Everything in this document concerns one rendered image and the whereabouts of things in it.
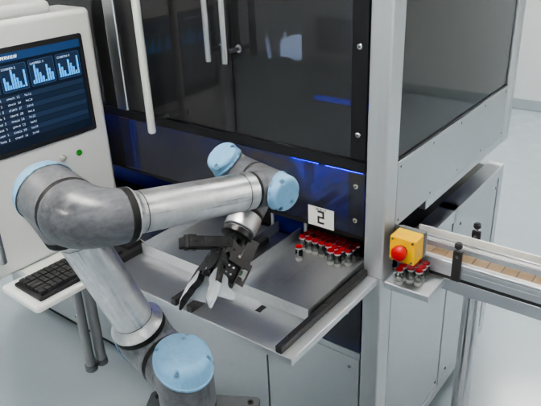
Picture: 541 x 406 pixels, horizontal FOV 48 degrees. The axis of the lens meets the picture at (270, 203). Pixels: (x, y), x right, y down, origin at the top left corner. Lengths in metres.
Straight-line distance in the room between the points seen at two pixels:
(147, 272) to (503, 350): 1.74
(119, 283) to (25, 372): 1.81
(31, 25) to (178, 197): 1.01
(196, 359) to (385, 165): 0.67
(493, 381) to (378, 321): 1.10
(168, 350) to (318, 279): 0.57
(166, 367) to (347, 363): 0.83
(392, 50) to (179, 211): 0.66
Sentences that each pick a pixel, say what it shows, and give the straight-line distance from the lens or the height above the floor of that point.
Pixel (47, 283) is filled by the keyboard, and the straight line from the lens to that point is 1.95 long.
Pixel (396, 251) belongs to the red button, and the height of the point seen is 1.01.
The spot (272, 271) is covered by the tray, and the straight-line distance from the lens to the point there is 1.74.
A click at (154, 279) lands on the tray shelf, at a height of 0.88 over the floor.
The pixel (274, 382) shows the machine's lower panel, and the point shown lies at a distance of 2.21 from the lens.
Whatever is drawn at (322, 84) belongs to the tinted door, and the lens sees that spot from 1.59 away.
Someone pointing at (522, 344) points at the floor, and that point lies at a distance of 3.04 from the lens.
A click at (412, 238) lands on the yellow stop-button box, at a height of 1.03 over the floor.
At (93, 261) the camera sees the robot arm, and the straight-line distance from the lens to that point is 1.19.
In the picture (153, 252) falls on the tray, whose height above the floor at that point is 0.90.
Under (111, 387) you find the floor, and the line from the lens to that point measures 2.80.
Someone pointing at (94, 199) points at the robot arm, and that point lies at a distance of 1.02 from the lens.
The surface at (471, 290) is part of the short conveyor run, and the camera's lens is 1.73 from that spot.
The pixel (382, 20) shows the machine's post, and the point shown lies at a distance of 1.47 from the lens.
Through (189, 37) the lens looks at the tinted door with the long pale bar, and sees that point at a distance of 1.86.
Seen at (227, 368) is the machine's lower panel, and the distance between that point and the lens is 2.35.
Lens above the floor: 1.80
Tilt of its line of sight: 26 degrees down
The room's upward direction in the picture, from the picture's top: 2 degrees counter-clockwise
